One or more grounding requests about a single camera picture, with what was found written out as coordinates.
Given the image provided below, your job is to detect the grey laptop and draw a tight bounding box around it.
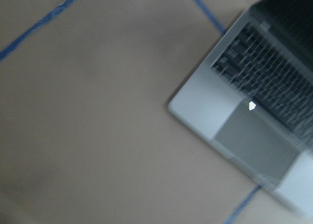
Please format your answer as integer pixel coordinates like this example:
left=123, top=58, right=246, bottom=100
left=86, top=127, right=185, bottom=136
left=168, top=0, right=313, bottom=218

